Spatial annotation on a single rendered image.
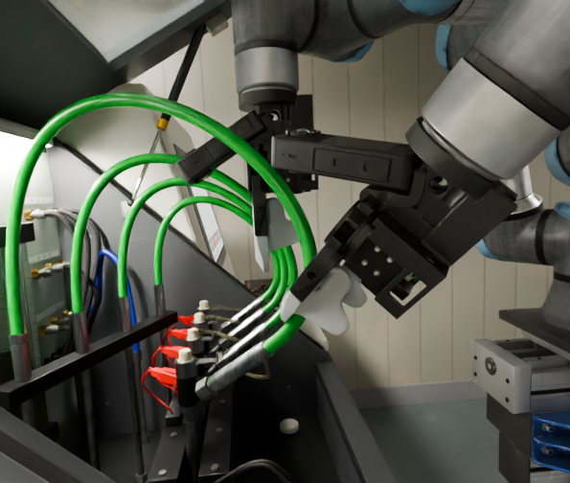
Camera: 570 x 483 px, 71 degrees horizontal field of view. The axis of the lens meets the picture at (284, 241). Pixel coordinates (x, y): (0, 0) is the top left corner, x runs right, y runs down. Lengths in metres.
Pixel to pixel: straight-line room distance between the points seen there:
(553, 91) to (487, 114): 0.03
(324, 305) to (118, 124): 0.66
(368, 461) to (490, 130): 0.48
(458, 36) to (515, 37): 0.60
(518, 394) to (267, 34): 0.72
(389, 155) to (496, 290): 2.48
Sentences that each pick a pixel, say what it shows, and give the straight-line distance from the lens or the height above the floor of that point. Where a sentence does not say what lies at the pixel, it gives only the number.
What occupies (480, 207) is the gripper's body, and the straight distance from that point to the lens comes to 0.29.
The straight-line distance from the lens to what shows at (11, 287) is 0.58.
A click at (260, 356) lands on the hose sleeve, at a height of 1.16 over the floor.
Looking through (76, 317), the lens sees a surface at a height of 1.15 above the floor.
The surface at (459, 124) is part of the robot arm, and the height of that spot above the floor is 1.35.
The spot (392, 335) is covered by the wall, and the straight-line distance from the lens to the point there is 2.54.
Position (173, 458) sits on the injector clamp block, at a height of 0.98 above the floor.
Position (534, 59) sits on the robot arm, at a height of 1.38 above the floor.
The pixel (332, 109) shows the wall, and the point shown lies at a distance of 2.34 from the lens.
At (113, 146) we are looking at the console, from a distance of 0.90.
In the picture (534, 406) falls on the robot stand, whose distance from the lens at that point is 0.89.
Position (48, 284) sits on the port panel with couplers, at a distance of 0.84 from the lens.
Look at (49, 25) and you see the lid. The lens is 0.66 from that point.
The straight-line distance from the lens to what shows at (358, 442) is 0.66.
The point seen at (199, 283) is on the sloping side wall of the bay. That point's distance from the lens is 0.84.
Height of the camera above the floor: 1.31
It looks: 7 degrees down
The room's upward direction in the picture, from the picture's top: 3 degrees counter-clockwise
